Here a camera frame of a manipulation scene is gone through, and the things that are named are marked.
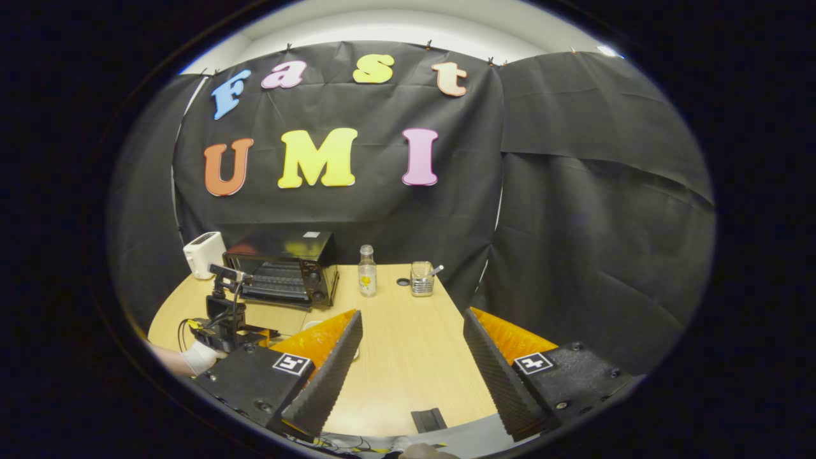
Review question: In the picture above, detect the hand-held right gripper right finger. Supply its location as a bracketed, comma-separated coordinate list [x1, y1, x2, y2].
[462, 307, 638, 443]

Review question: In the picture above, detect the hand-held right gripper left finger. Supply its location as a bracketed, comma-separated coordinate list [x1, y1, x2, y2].
[191, 309, 365, 444]

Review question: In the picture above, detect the black electric oven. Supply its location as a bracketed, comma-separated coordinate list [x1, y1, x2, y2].
[222, 230, 340, 313]

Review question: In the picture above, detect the white toaster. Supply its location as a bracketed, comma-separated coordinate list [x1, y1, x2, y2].
[183, 231, 228, 281]

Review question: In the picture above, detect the clear drink bottle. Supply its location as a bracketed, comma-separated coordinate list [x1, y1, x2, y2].
[358, 244, 378, 298]

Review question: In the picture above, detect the metal mesh holder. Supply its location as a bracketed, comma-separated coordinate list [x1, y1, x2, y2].
[410, 261, 436, 298]

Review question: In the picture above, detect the black table bracket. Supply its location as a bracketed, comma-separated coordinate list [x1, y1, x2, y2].
[411, 407, 449, 436]

